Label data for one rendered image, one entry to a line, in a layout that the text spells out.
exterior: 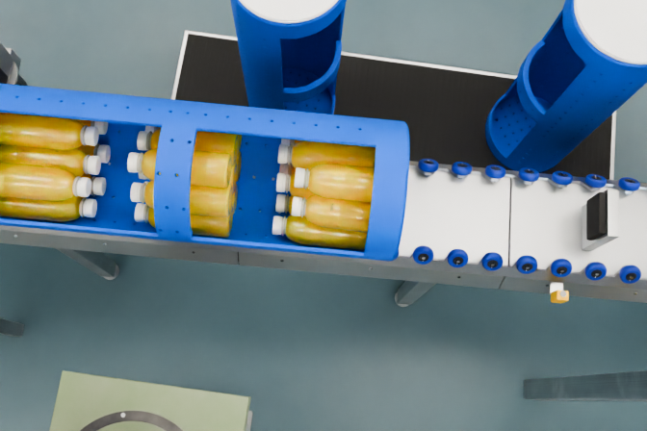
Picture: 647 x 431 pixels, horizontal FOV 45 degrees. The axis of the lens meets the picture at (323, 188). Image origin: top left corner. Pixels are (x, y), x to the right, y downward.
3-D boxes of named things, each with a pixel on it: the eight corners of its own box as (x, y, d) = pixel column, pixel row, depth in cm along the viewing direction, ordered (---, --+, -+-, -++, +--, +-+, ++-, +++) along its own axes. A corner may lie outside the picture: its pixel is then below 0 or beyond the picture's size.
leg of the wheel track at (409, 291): (411, 307, 263) (444, 280, 203) (394, 306, 263) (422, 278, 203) (412, 291, 265) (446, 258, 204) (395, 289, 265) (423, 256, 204)
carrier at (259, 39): (236, 129, 262) (317, 158, 260) (206, 1, 177) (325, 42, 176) (268, 55, 269) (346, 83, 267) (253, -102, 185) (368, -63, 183)
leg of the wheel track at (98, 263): (117, 280, 263) (64, 245, 202) (100, 279, 263) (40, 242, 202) (120, 263, 264) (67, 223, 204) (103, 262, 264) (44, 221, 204)
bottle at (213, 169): (225, 190, 151) (132, 182, 151) (230, 186, 158) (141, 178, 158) (228, 155, 150) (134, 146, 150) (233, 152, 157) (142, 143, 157)
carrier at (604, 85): (545, 82, 270) (470, 111, 266) (658, -63, 185) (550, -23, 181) (583, 156, 263) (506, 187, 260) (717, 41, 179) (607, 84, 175)
